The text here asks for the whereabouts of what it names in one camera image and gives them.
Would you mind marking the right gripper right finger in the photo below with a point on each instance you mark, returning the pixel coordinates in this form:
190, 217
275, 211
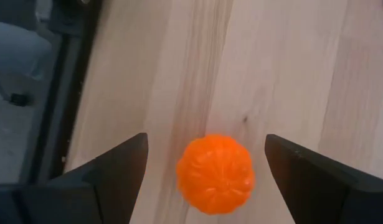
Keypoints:
303, 183

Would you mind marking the orange toy mandarin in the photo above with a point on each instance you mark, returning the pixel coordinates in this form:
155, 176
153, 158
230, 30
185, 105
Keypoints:
216, 174

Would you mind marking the black chair caster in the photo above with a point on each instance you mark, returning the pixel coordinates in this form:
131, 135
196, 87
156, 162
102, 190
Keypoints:
19, 99

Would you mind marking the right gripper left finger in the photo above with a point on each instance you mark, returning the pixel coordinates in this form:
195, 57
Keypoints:
122, 174

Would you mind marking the black aluminium table frame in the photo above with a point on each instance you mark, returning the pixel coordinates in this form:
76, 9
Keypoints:
69, 62

